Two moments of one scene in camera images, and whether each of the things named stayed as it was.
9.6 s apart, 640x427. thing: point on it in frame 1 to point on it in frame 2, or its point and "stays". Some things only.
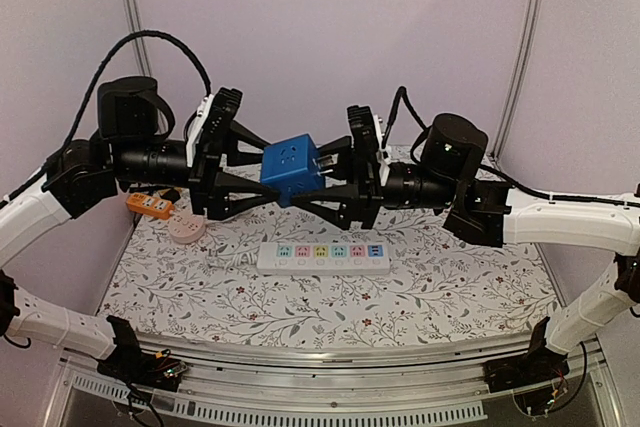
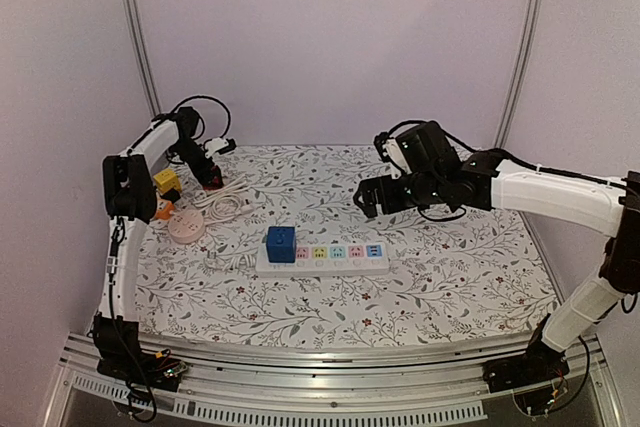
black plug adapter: [171, 194] stays
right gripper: [367, 177] to [379, 192]
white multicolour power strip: [323, 259] stays
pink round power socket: [187, 228] stays
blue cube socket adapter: [292, 167] to [281, 244]
